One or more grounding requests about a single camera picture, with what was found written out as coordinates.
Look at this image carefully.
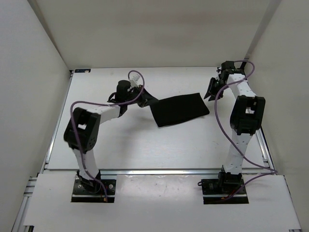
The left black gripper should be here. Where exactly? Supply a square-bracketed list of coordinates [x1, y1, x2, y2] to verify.
[125, 85, 159, 108]

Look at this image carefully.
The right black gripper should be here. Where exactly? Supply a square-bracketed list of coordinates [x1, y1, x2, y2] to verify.
[203, 77, 229, 102]

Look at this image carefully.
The black skirt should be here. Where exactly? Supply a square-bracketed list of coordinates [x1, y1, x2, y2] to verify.
[150, 93, 210, 127]

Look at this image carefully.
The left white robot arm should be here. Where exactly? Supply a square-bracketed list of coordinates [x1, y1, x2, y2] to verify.
[64, 86, 158, 194]

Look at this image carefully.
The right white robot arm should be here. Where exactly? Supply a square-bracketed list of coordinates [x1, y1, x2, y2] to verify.
[204, 68, 266, 193]

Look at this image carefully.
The left blue corner label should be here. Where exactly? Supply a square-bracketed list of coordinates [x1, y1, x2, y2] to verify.
[74, 69, 91, 73]

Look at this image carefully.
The white front board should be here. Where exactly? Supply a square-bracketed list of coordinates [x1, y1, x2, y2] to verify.
[24, 174, 300, 232]

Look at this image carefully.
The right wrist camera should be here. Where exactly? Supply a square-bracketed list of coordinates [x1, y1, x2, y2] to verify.
[221, 61, 240, 73]

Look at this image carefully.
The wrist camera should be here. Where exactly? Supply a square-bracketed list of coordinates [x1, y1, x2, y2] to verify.
[116, 77, 140, 98]
[221, 61, 240, 73]

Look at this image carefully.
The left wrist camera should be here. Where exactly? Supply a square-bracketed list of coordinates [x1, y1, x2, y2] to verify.
[116, 77, 140, 98]

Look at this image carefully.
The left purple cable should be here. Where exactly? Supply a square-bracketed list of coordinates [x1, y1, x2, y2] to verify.
[70, 70, 145, 203]

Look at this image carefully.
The purple cable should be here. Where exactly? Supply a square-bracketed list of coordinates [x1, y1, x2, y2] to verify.
[70, 70, 145, 203]
[214, 59, 278, 200]

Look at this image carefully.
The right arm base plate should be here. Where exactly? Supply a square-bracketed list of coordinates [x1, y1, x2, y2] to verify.
[197, 171, 249, 204]

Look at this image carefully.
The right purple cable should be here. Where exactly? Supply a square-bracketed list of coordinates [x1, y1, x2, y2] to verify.
[214, 59, 278, 200]

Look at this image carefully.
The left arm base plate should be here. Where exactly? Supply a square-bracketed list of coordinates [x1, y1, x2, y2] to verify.
[71, 177, 116, 203]

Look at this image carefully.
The aluminium table frame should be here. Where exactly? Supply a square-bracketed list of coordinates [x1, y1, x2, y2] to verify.
[11, 58, 302, 232]

